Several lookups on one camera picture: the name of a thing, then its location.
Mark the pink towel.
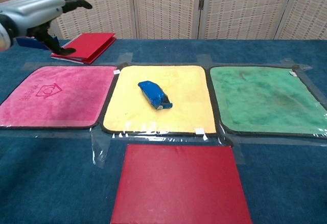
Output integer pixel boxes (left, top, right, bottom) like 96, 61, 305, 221
0, 65, 119, 131

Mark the red spiral notebook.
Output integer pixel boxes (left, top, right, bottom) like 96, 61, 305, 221
50, 32, 118, 65

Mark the bamboo folding screen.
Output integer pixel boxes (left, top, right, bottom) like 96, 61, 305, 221
0, 0, 327, 41

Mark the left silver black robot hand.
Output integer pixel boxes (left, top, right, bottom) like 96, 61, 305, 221
0, 0, 93, 56

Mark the green towel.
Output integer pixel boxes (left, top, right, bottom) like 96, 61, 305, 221
208, 65, 327, 139

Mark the dark blue printed box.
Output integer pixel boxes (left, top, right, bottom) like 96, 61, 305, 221
16, 35, 60, 51

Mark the red square mat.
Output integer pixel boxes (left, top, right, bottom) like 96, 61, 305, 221
110, 143, 253, 224

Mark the yellow towel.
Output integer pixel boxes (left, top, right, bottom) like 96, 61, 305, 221
102, 64, 218, 136

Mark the clear tape strip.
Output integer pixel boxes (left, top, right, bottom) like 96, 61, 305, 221
280, 57, 313, 72
224, 137, 246, 165
91, 129, 113, 169
197, 54, 214, 68
118, 52, 134, 66

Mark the blue felt table cover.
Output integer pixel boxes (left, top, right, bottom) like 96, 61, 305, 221
0, 38, 327, 224

